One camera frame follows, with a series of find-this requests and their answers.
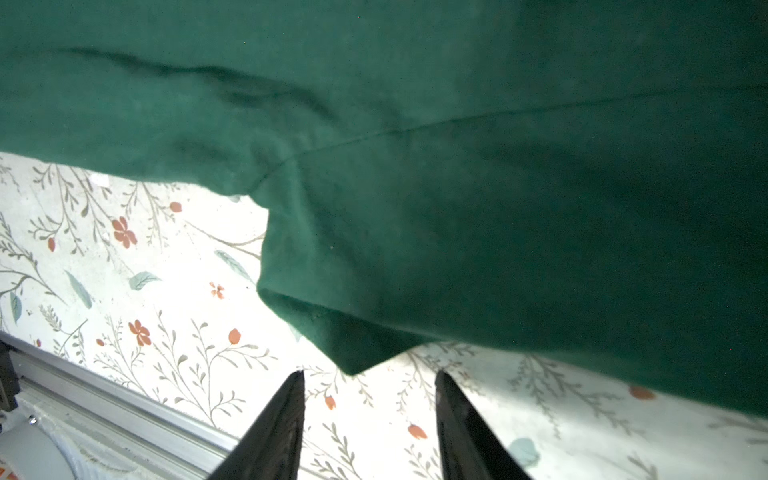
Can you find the green t-shirt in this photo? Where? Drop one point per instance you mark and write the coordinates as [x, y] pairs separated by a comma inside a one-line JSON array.
[[584, 180]]

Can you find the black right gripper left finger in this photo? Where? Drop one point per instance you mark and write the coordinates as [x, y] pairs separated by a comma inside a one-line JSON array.
[[271, 448]]

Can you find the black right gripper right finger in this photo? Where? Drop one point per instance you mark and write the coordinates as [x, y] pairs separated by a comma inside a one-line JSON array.
[[469, 450]]

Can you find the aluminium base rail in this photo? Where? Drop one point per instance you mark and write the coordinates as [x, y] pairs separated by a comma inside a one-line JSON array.
[[113, 431]]

